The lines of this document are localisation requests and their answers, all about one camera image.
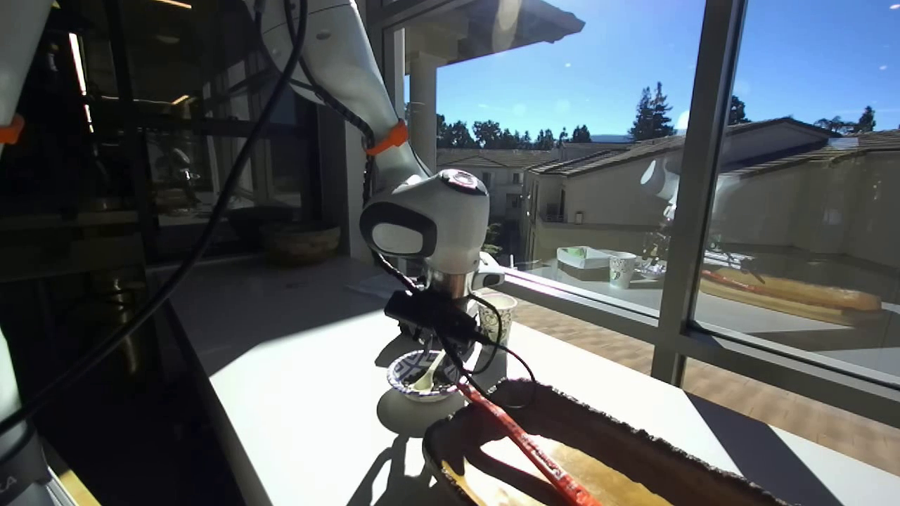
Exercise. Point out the red stick packet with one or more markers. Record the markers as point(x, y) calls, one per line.
point(525, 444)

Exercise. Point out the cream plastic spoon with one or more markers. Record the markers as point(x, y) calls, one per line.
point(422, 380)

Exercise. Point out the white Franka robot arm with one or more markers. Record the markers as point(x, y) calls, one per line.
point(422, 221)

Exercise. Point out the window frame post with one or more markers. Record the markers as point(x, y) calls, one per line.
point(698, 186)

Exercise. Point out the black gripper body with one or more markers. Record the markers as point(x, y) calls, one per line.
point(434, 312)

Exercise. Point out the brown wooden tray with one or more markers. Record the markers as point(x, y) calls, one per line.
point(638, 451)

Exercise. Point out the blue patterned paper bowl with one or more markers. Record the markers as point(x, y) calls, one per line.
point(404, 384)

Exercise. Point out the coffee print paper cup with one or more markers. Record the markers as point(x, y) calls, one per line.
point(501, 338)

